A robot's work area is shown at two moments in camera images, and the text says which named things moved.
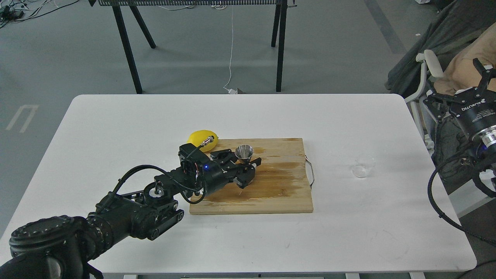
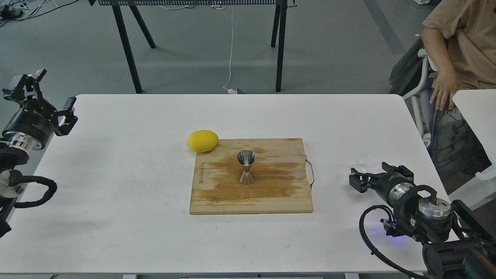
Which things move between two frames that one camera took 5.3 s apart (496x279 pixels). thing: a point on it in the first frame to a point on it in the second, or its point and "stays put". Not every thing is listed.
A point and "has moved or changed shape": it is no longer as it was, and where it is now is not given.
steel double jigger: (243, 152) has moved or changed shape
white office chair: (427, 122) to (408, 78)
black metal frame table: (279, 24) stays put
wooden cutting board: (281, 185) stays put
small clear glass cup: (362, 165) stays put
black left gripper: (215, 176) to (34, 123)
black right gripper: (477, 111) to (392, 186)
